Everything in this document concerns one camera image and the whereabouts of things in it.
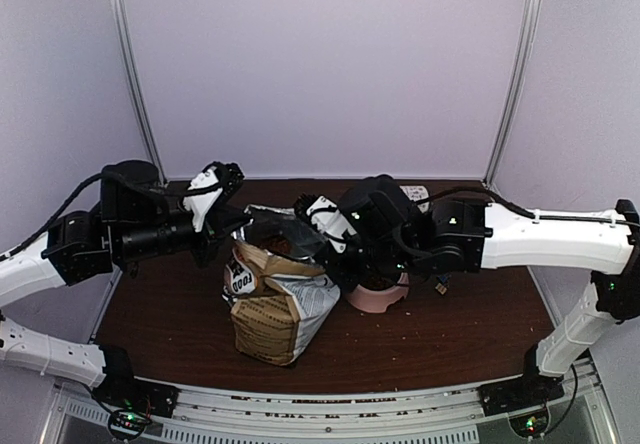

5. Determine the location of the pink double pet bowl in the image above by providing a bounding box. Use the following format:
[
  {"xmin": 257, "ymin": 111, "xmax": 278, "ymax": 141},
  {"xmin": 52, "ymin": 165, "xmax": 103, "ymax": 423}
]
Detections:
[{"xmin": 345, "ymin": 273, "xmax": 409, "ymax": 314}]

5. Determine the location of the dog food bag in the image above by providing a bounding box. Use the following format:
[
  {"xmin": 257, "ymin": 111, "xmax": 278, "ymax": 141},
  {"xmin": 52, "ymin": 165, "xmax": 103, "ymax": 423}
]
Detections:
[{"xmin": 222, "ymin": 204, "xmax": 341, "ymax": 367}]

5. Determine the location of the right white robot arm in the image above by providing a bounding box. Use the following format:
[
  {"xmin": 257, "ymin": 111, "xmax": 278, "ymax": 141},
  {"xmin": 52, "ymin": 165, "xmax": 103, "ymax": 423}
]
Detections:
[{"xmin": 304, "ymin": 175, "xmax": 639, "ymax": 406}]

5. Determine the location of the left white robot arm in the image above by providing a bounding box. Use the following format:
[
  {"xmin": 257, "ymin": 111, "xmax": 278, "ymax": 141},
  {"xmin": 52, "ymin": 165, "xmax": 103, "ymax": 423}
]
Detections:
[{"xmin": 1, "ymin": 160, "xmax": 249, "ymax": 408}]

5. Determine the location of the brown dog kibble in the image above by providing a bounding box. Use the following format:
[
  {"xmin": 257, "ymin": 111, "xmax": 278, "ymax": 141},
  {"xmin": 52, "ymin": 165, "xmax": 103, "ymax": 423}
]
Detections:
[{"xmin": 257, "ymin": 234, "xmax": 293, "ymax": 257}]

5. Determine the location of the white patterned mug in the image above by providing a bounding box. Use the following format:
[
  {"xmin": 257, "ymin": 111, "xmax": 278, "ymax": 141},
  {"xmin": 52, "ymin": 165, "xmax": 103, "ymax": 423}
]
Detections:
[{"xmin": 400, "ymin": 185, "xmax": 430, "ymax": 213}]

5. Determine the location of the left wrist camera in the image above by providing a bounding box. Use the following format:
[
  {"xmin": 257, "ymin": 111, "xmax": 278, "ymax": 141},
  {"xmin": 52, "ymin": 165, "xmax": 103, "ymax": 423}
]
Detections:
[{"xmin": 181, "ymin": 161, "xmax": 244, "ymax": 233}]

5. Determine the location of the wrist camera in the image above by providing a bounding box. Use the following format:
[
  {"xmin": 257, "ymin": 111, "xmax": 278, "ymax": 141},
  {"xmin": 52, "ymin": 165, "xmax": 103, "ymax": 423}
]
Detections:
[
  {"xmin": 294, "ymin": 194, "xmax": 356, "ymax": 254},
  {"xmin": 181, "ymin": 161, "xmax": 244, "ymax": 233}
]

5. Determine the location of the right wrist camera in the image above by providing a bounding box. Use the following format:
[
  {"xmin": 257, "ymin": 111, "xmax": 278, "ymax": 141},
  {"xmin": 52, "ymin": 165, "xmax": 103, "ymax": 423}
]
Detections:
[{"xmin": 294, "ymin": 194, "xmax": 356, "ymax": 254}]

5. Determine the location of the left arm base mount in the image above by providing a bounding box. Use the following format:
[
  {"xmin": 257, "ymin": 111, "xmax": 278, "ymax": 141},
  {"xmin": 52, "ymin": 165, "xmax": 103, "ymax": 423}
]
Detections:
[{"xmin": 90, "ymin": 378, "xmax": 179, "ymax": 441}]

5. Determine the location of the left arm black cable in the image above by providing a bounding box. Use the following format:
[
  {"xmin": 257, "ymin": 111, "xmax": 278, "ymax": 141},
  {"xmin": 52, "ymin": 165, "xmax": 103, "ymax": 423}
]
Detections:
[{"xmin": 0, "ymin": 171, "xmax": 226, "ymax": 260}]

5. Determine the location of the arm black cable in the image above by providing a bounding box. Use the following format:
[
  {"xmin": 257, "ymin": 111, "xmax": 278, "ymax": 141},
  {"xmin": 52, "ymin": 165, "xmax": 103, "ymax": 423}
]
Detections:
[
  {"xmin": 419, "ymin": 186, "xmax": 539, "ymax": 218},
  {"xmin": 0, "ymin": 171, "xmax": 226, "ymax": 260}
]

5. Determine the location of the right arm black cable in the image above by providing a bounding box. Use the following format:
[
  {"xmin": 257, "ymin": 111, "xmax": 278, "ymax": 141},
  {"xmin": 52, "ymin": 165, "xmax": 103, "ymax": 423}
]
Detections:
[{"xmin": 419, "ymin": 186, "xmax": 539, "ymax": 218}]

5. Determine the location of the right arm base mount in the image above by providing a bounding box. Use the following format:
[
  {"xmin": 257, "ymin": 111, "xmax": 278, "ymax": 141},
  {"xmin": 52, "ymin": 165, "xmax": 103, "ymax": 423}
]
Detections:
[{"xmin": 478, "ymin": 347, "xmax": 564, "ymax": 439}]

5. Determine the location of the left aluminium frame post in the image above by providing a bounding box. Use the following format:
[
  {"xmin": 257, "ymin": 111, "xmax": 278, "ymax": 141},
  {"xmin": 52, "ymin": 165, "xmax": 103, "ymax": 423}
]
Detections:
[{"xmin": 110, "ymin": 0, "xmax": 167, "ymax": 184}]

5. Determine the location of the aluminium frame post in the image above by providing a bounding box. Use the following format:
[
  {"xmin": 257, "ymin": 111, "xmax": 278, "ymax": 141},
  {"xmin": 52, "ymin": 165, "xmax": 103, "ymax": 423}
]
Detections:
[
  {"xmin": 110, "ymin": 0, "xmax": 167, "ymax": 184},
  {"xmin": 483, "ymin": 0, "xmax": 542, "ymax": 189}
]

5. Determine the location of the right aluminium frame post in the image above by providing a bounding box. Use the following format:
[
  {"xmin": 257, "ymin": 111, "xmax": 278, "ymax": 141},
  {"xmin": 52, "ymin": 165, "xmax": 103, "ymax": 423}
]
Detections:
[{"xmin": 483, "ymin": 0, "xmax": 542, "ymax": 189}]

